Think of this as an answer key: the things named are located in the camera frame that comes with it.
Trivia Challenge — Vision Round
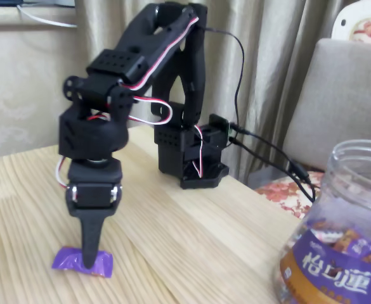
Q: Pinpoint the clear plastic candy jar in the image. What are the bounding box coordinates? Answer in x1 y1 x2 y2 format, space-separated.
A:
273 140 371 304

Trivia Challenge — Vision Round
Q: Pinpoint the beige window sill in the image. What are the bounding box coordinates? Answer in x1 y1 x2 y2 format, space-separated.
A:
0 4 78 32

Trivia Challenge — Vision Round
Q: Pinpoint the floral seat cushion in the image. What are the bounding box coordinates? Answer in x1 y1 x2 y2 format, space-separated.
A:
254 170 327 220

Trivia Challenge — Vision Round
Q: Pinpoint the grey upholstered chair back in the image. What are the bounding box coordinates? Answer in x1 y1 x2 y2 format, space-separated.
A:
282 37 371 174

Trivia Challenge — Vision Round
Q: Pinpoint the white floral chair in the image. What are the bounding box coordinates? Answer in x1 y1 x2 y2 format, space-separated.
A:
330 0 371 47

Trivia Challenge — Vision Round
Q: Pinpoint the short red white gripper cable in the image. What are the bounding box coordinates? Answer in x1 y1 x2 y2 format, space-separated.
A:
55 156 69 190

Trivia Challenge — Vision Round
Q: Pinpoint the red white base servo cable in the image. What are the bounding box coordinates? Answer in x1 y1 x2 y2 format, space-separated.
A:
193 124 205 179

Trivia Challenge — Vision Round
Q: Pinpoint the long red white servo cable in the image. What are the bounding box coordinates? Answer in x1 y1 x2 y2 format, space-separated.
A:
123 15 174 125

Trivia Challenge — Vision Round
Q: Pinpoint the black plug cable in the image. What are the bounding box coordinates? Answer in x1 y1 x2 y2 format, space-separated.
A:
228 135 315 202

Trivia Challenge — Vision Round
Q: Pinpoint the thin black wire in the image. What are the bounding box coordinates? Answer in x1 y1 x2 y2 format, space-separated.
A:
203 27 245 127

